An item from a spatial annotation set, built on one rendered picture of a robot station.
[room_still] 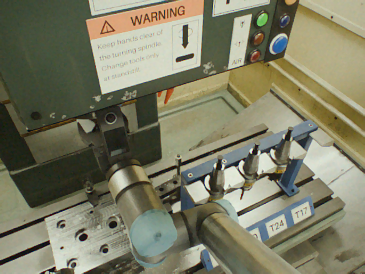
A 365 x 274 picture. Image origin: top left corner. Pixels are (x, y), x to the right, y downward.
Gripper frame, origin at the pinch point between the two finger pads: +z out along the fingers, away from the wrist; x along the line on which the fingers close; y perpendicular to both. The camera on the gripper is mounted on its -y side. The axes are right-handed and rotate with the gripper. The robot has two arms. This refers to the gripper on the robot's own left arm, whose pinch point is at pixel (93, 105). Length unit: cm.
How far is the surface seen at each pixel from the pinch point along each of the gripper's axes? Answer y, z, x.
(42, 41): -28.8, -20.0, -6.6
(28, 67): -26.2, -20.1, -9.0
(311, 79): 40, 18, 101
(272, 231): 50, -30, 43
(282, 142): 16, -19, 44
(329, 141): 22, -22, 63
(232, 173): 22.3, -18.3, 29.5
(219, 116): 90, 57, 82
